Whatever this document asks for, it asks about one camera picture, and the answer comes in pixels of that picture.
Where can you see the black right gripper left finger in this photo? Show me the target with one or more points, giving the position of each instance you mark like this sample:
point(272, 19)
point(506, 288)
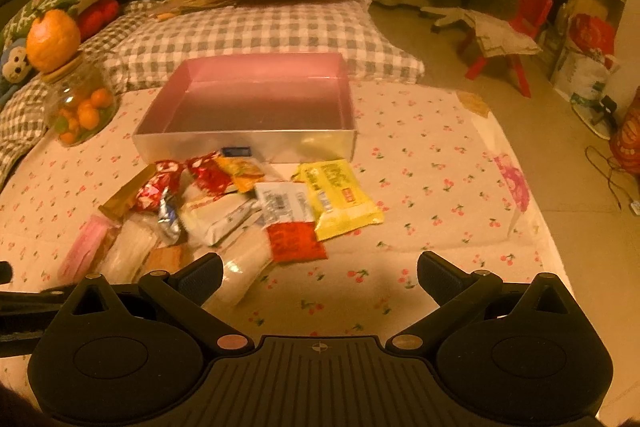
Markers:
point(182, 295)

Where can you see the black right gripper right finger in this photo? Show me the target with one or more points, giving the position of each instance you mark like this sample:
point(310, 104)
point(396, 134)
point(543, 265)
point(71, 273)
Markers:
point(461, 298)

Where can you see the silver blue foil packet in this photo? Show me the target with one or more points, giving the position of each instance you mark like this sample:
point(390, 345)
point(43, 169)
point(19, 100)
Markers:
point(168, 220)

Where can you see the white cream snack packet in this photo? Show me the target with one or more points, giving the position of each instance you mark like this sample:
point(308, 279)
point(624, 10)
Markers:
point(208, 220)

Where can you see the pink snack packet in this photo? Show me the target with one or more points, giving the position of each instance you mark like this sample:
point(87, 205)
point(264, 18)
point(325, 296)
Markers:
point(83, 251)

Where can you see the gold snack bar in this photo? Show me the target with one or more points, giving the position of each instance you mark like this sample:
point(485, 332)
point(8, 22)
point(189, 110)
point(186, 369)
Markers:
point(116, 207)

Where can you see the red white candy packet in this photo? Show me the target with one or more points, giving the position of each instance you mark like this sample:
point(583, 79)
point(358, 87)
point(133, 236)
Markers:
point(165, 179)

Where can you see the white red snack packet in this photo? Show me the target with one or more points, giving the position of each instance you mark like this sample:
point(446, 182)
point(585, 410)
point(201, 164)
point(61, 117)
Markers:
point(289, 222)

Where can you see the yellow snack packet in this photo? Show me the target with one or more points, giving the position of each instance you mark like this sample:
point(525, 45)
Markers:
point(337, 200)

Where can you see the brown cracker packet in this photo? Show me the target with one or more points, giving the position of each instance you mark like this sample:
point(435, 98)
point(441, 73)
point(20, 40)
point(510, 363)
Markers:
point(170, 259)

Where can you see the clear white roll packet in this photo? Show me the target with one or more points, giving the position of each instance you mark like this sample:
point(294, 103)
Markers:
point(245, 254)

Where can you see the clear white rice cracker packet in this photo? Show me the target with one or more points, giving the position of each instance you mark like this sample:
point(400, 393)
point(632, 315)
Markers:
point(135, 239)

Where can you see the cherry print tablecloth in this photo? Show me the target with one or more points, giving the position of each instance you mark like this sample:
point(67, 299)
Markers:
point(445, 178)

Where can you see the orange biscuit packet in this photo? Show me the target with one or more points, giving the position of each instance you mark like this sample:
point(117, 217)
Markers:
point(244, 172)

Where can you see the pink silver cardboard box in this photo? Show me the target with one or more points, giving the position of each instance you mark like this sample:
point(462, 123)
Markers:
point(283, 108)

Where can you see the glass jar with kumquats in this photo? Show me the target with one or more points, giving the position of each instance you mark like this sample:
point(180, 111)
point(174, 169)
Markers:
point(80, 100)

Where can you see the orange printed bag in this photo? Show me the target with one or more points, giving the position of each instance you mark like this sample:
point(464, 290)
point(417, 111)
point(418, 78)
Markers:
point(625, 144)

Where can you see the blue monkey plush toy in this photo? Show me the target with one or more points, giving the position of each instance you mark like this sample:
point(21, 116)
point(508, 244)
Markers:
point(16, 70)

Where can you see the white red shopping bag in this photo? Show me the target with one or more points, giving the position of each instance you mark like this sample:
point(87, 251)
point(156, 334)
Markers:
point(587, 60)

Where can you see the small red plush cushion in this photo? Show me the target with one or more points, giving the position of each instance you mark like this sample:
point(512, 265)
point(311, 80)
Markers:
point(96, 17)

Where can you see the grey checkered pillow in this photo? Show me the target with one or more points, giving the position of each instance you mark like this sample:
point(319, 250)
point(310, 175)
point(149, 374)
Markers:
point(140, 51)

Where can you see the red plastic child chair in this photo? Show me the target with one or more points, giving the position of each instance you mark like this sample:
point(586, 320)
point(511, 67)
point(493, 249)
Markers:
point(528, 19)

